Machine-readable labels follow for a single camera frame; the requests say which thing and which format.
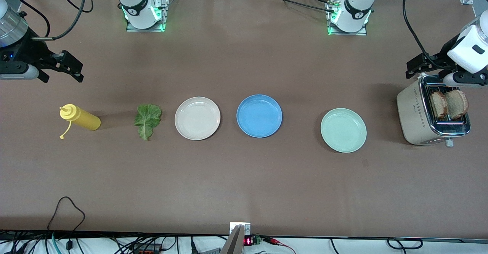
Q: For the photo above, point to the blue round plate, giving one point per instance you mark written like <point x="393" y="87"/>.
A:
<point x="259" y="116"/>

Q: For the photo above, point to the toasted brown bread slice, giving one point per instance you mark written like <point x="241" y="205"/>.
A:
<point x="438" y="104"/>
<point x="457" y="103"/>

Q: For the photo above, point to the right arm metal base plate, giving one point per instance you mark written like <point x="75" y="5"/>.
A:
<point x="145" y="29"/>

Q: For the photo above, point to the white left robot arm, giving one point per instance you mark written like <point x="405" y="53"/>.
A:
<point x="358" y="2"/>

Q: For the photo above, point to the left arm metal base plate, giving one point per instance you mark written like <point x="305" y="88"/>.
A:
<point x="349" y="33"/>

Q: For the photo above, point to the grey metal camera mount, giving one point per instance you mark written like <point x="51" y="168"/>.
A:
<point x="238" y="229"/>

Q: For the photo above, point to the red LED display module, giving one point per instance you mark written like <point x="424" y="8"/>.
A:
<point x="252" y="241"/>

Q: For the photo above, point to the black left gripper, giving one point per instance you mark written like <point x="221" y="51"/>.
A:
<point x="435" y="61"/>

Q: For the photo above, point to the beige chrome toaster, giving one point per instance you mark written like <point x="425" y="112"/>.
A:
<point x="413" y="124"/>

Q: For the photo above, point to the beige round plate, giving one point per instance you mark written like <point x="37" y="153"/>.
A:
<point x="197" y="118"/>

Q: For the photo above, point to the pale green round plate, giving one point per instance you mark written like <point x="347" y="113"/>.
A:
<point x="343" y="130"/>

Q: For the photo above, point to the yellow squeeze sauce bottle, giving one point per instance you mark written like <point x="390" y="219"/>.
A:
<point x="85" y="119"/>

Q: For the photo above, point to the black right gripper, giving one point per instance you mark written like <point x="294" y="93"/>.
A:
<point x="27" y="51"/>

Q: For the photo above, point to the green lettuce leaf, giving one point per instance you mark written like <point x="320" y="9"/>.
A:
<point x="146" y="118"/>

